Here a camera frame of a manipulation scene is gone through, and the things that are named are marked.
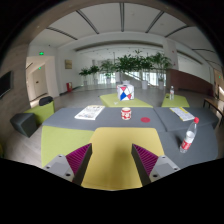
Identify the framed picture on wall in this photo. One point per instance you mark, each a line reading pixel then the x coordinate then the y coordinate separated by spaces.
pixel 68 64

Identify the far clear water bottle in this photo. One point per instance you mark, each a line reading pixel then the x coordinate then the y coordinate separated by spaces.
pixel 171 93

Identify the wall mounted black television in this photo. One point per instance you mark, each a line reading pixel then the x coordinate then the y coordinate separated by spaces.
pixel 6 83

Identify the red fire extinguisher box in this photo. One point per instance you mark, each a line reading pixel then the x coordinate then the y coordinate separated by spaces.
pixel 69 86

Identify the potted plant far left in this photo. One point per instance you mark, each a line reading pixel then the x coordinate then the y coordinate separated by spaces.
pixel 84 73

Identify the dark grey ottoman stool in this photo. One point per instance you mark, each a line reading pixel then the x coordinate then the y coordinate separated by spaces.
pixel 24 123

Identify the yellow white booklet on right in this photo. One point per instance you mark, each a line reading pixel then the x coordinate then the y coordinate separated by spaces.
pixel 182 113

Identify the green chair with black cushion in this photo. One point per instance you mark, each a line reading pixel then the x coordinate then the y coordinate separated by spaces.
pixel 44 110

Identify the red and white cup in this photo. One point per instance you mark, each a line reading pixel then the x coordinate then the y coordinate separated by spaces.
pixel 126 113

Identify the white red blue cube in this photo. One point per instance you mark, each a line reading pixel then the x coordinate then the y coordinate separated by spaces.
pixel 125 92

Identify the large potted plant centre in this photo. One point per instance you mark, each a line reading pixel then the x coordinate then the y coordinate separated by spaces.
pixel 132 63

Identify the white magazine on left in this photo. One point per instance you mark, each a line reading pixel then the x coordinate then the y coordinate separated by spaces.
pixel 90 112

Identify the clear bottle with red label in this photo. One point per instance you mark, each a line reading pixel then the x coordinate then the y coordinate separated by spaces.
pixel 189 136

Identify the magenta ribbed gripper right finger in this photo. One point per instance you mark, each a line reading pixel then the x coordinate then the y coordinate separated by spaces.
pixel 151 167

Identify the potted plant on right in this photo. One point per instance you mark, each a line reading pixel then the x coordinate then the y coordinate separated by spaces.
pixel 160 64

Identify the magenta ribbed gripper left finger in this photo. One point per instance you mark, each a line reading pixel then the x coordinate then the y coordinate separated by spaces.
pixel 71 167

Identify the wooden bench on right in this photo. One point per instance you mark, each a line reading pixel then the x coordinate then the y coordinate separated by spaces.
pixel 214 103

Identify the red round coaster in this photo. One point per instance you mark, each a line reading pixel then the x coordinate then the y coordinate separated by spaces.
pixel 145 119

